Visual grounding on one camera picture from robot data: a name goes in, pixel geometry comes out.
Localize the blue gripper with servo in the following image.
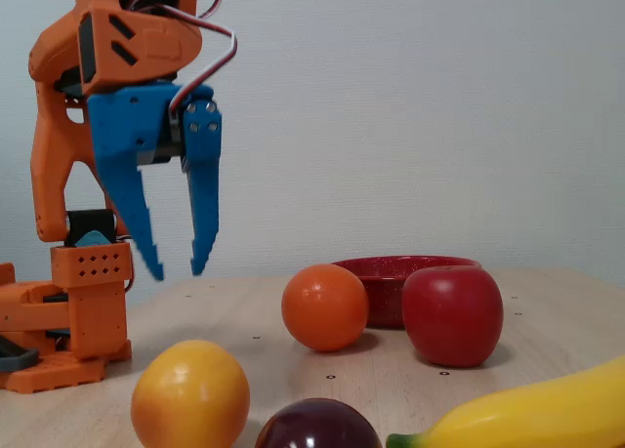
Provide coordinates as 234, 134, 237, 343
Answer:
87, 82, 224, 281

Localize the yellow orange peach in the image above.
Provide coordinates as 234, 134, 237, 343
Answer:
130, 339, 251, 448

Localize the orange robot base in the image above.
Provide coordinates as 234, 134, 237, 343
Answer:
0, 262, 106, 395

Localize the red speckled bowl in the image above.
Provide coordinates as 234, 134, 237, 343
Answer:
331, 255, 482, 330

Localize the orange fruit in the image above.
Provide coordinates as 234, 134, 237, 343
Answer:
281, 264, 370, 353

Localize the dark grey table clamp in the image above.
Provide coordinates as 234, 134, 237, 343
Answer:
0, 335, 40, 374

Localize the dark purple plum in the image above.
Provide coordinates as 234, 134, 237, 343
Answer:
254, 397, 384, 448

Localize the red apple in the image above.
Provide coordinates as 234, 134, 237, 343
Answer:
401, 265, 505, 369

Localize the yellow banana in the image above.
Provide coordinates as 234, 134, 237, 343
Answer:
385, 354, 625, 448

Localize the red white servo cable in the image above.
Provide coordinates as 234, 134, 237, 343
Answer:
126, 0, 239, 115

